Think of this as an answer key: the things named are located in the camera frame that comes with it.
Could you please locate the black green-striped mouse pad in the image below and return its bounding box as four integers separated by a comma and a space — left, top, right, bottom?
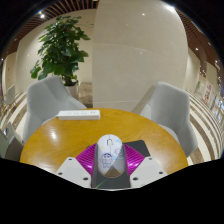
86, 139, 152, 158

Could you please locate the large green potted plant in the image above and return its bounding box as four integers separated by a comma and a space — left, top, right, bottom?
29, 14, 92, 98

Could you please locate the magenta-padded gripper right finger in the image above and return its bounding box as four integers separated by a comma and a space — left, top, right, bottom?
110, 143, 169, 190

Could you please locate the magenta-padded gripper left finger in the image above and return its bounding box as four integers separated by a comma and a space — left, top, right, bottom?
54, 143, 111, 190

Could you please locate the white cartoon-print computer mouse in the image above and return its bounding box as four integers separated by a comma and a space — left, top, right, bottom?
96, 133, 126, 179

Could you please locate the white red standing banner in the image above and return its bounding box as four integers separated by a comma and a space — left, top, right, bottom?
202, 81, 214, 106

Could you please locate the small grey chair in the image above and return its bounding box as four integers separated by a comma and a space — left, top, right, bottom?
3, 83, 17, 108

